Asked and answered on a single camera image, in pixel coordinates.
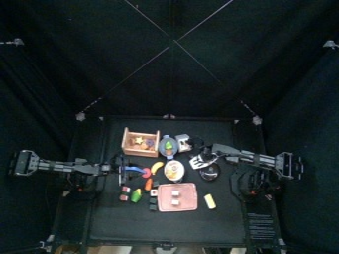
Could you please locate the pink rectangular tray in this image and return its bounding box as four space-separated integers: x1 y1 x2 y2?
156 182 200 213

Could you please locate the open wooden box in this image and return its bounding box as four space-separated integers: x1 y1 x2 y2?
120 126 162 159

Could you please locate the white printed label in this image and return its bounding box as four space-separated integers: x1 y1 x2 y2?
247 212 278 240

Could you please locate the red round toy piece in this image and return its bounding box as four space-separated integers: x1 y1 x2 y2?
140 167 154 180

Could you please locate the yellow toy banana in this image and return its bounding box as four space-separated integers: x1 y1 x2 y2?
150 161 166 176

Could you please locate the white slotted toy spatula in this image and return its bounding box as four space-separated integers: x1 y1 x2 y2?
188 154 210 171

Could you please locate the green yellow toy corn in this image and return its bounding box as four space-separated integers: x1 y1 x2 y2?
130 188 143 204

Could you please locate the grey-blue toy bowl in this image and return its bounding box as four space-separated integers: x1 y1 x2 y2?
158 134 180 157

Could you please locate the white plate with yellow food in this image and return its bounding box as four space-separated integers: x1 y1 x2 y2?
163 159 187 183

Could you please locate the yellow toy block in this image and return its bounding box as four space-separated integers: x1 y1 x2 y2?
203 193 219 210

